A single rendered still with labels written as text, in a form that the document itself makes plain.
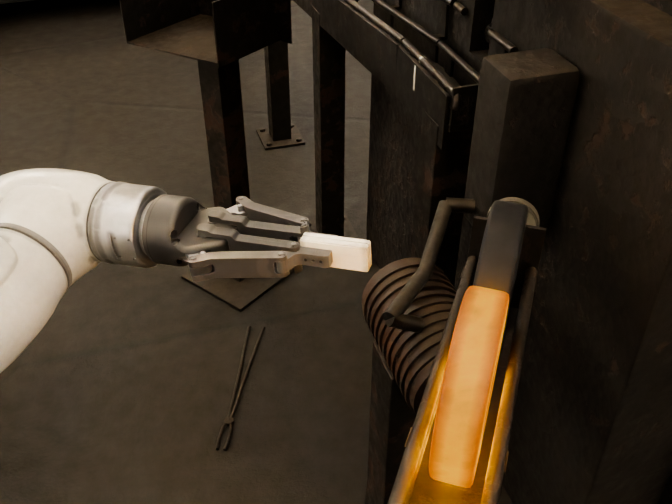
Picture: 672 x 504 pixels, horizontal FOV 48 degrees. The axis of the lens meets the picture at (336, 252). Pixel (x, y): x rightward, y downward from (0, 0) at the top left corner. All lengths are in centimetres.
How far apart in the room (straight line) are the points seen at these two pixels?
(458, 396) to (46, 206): 49
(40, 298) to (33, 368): 94
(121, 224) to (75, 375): 91
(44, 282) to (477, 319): 44
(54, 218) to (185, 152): 158
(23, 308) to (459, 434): 44
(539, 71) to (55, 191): 56
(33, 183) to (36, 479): 78
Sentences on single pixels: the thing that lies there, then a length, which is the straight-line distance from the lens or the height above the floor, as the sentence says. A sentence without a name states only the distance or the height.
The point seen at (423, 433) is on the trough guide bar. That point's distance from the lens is 60.
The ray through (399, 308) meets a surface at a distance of 91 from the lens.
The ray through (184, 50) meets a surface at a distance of 151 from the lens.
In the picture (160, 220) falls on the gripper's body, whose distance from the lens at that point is 79.
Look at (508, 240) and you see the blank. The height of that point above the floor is 78.
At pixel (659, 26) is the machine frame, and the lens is 89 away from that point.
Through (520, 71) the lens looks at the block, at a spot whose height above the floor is 80.
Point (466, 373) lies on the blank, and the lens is 53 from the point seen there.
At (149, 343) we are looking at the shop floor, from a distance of 171.
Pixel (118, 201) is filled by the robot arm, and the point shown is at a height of 73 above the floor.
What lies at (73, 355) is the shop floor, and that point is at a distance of 173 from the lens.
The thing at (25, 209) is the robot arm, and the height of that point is 73.
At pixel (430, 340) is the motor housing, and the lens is 92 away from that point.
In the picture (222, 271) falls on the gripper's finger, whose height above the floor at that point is 70.
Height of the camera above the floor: 116
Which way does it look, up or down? 37 degrees down
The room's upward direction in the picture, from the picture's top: straight up
